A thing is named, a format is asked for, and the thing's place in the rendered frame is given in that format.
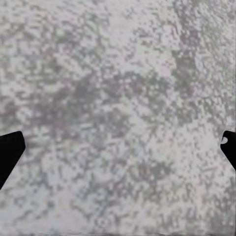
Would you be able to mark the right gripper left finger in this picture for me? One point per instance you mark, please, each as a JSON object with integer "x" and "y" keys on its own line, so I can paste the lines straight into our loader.
{"x": 12, "y": 147}

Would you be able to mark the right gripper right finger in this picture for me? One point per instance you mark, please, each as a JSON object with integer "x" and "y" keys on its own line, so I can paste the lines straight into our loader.
{"x": 228, "y": 146}

